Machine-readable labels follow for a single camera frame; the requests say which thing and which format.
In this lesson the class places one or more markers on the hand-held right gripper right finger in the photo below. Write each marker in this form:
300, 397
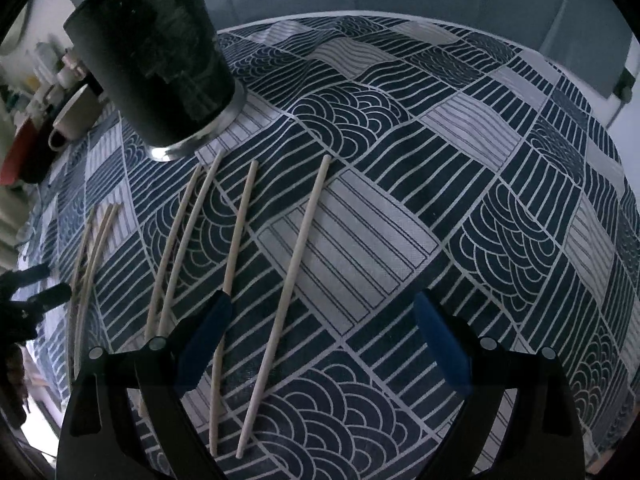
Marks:
445, 345

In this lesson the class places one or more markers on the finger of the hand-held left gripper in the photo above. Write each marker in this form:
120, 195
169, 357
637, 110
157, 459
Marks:
30, 275
52, 294

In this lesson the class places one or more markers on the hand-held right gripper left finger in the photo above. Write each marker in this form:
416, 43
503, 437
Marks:
202, 345

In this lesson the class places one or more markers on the black cylindrical utensil holder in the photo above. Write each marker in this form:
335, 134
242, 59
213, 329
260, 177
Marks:
150, 50

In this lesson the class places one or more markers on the red container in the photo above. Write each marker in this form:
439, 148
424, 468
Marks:
15, 155

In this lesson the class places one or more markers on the blue white patterned tablecloth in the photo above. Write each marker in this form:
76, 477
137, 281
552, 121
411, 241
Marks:
380, 240

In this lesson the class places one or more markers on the beige ceramic mug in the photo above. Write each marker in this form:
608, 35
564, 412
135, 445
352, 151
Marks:
75, 117

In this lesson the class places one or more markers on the white cup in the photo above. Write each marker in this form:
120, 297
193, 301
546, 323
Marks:
70, 75

